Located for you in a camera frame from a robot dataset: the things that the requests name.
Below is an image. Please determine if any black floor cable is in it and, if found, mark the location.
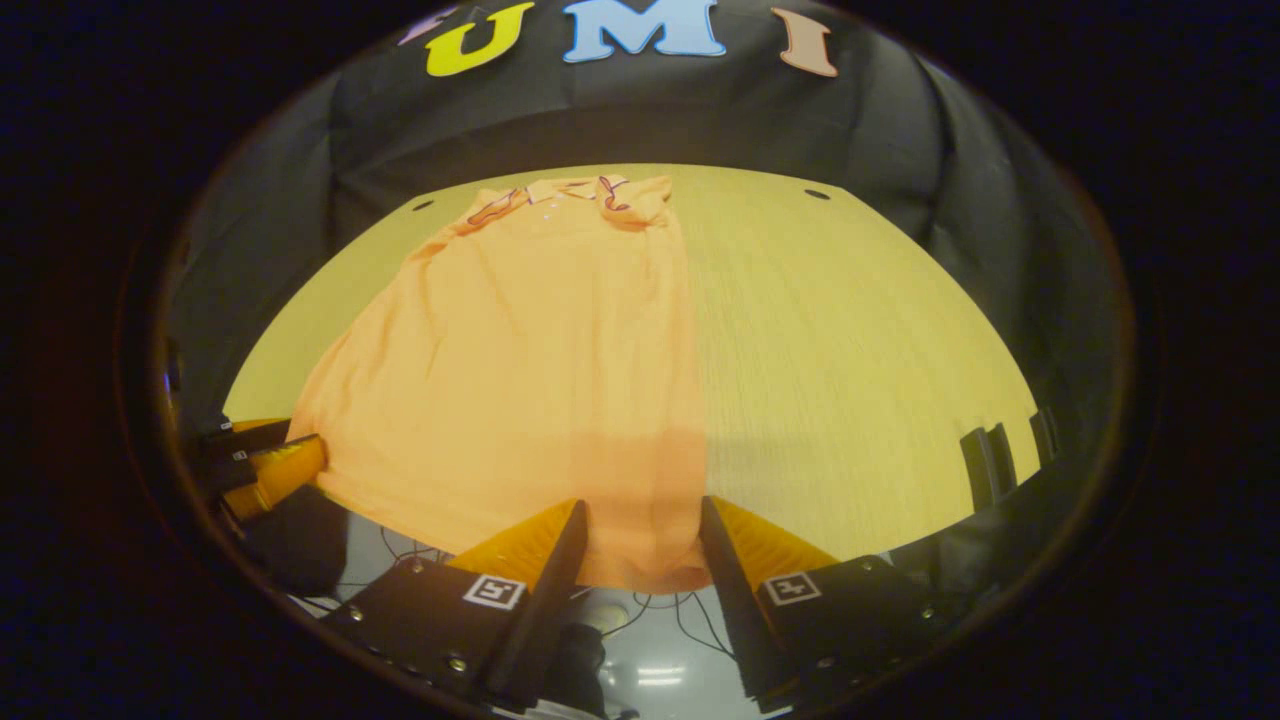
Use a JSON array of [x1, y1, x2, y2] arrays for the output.
[[630, 588, 741, 661], [335, 525, 456, 591]]

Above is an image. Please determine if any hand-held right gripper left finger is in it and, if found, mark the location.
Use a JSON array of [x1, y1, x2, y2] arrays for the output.
[[320, 498, 591, 713]]

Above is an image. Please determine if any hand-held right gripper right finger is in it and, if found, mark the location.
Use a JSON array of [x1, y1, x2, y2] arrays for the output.
[[698, 495, 941, 713]]

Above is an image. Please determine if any orange T-shirt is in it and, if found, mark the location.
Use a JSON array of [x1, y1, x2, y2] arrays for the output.
[[287, 175, 713, 595]]

